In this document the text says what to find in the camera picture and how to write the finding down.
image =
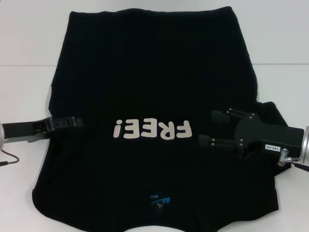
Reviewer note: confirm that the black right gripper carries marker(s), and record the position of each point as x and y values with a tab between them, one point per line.
265	137

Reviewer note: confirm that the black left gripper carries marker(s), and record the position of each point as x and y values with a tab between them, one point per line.
21	129

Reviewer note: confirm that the black shirt with white print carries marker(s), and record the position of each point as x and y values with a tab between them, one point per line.
157	84

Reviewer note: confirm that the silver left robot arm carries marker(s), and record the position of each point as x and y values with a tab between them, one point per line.
1	133

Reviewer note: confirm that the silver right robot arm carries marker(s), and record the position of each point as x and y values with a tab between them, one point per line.
305	145

